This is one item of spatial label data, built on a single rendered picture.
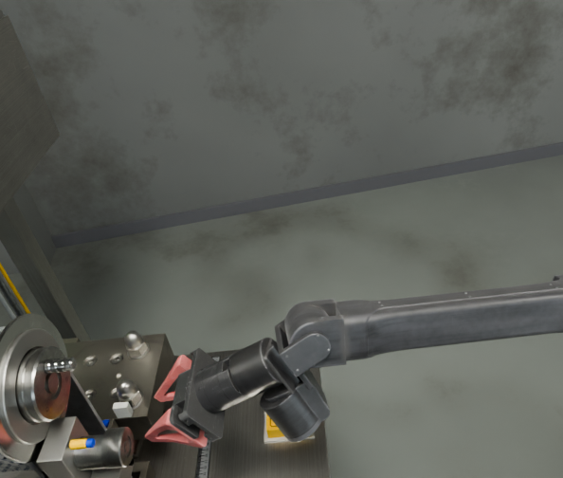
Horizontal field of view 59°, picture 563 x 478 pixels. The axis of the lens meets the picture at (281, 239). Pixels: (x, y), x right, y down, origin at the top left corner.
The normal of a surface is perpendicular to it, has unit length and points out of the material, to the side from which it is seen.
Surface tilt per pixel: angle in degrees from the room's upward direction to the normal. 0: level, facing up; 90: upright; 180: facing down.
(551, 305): 64
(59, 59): 90
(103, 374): 0
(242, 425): 0
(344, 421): 0
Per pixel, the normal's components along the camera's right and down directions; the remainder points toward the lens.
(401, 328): 0.12, 0.18
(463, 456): -0.12, -0.78
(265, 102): 0.14, 0.59
